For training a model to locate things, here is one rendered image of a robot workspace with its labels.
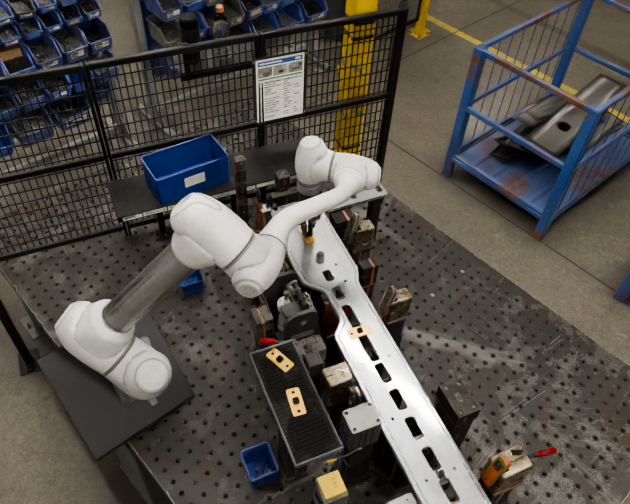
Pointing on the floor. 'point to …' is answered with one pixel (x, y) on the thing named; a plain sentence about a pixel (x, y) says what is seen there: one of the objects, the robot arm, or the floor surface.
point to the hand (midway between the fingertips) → (307, 228)
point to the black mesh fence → (169, 130)
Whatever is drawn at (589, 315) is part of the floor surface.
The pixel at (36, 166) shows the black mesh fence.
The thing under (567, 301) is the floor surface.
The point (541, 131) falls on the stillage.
